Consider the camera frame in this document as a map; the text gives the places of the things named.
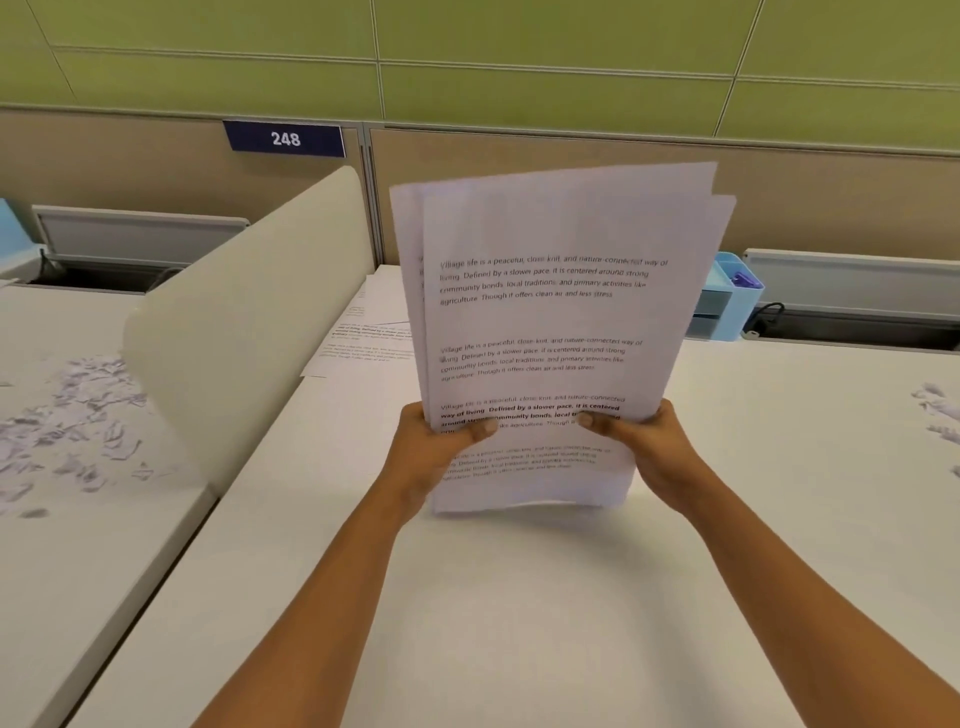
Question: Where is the person's left hand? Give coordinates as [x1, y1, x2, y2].
[382, 401, 500, 523]

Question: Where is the person's right hand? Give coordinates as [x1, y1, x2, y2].
[577, 397, 710, 515]

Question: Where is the pile of printed papers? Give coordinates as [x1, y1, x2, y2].
[299, 273, 418, 380]

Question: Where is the gathered printed sheet bundle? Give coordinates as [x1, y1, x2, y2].
[388, 161, 738, 517]

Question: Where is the heap of paper scraps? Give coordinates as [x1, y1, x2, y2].
[911, 382, 960, 481]
[0, 356, 155, 519]

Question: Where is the person's left forearm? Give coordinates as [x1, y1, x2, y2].
[191, 487, 429, 728]

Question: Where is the person's right forearm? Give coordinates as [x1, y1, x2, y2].
[671, 468, 960, 728]

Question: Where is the white desk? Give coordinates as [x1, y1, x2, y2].
[67, 263, 960, 728]
[0, 281, 219, 728]

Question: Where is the white side divider panel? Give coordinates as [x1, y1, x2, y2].
[122, 164, 376, 496]

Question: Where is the beige partition panel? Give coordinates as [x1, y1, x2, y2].
[0, 108, 369, 226]
[367, 127, 960, 268]

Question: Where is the blue number sign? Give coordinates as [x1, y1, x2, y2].
[222, 119, 347, 159]

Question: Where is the black cable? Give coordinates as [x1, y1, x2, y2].
[742, 302, 785, 337]

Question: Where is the grey cable tray lid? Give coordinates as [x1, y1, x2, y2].
[742, 248, 960, 352]

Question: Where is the grey partition post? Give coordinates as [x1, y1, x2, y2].
[358, 123, 385, 268]

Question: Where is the left desk cable tray lid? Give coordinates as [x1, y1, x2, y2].
[26, 204, 250, 294]

